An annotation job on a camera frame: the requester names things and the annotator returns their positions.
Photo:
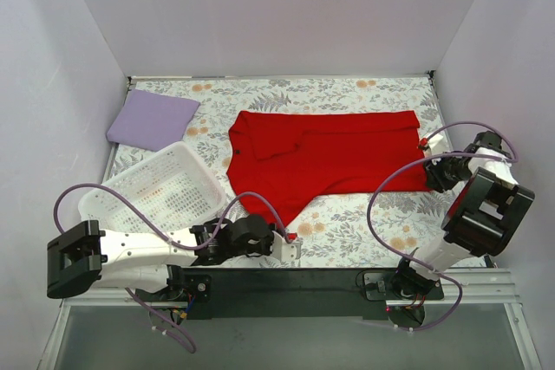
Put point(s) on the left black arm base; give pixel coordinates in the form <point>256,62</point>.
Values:
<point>181,293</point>

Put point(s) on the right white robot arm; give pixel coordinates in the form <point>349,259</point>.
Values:
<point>481,221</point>

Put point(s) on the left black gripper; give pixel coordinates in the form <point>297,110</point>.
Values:
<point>269,243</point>

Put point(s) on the folded lavender t shirt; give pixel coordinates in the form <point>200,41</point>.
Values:
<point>151,121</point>

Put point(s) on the floral patterned table cloth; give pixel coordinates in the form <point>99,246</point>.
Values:
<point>333,229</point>

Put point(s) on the white plastic basket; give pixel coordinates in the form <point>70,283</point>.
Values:
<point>173,188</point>

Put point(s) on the aluminium frame rail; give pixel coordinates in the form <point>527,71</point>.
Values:
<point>478,324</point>

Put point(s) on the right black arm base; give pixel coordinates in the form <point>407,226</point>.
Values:
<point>402,290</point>

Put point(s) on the red t shirt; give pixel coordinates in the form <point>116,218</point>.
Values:
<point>281,162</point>

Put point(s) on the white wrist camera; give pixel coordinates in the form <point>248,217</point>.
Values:
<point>433,145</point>
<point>285,252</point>

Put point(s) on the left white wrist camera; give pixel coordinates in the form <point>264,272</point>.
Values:
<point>285,252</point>

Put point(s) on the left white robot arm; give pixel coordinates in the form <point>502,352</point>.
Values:
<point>87,256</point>

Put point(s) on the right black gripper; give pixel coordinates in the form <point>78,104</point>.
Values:
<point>436,169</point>

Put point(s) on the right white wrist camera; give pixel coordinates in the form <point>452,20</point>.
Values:
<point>433,145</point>

